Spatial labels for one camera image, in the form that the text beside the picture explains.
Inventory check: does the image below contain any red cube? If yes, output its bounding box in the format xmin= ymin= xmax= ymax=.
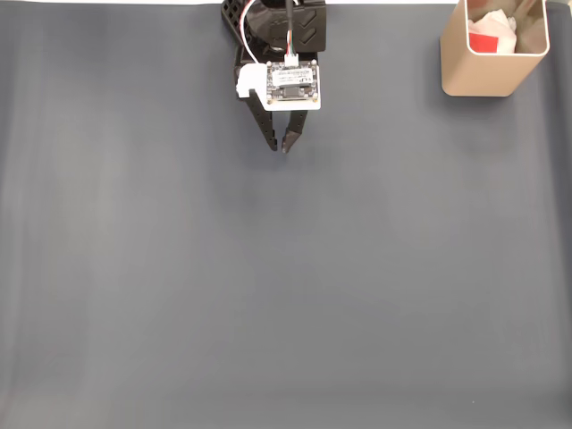
xmin=467 ymin=31 xmax=501 ymax=54

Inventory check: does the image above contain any beige rectangular box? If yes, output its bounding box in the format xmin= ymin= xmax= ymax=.
xmin=439 ymin=0 xmax=551 ymax=98

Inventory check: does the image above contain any blue-grey table mat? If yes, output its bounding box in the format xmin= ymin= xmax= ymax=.
xmin=0 ymin=3 xmax=572 ymax=429

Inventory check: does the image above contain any white crumpled paper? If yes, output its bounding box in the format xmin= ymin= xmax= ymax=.
xmin=467 ymin=11 xmax=519 ymax=55

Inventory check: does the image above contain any white red servo cable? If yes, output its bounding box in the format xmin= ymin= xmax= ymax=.
xmin=239 ymin=0 xmax=265 ymax=66

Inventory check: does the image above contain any white camera circuit board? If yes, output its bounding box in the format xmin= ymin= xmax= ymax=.
xmin=234 ymin=62 xmax=323 ymax=112

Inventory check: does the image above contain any black camera cable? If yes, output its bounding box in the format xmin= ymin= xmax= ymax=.
xmin=283 ymin=0 xmax=299 ymax=59

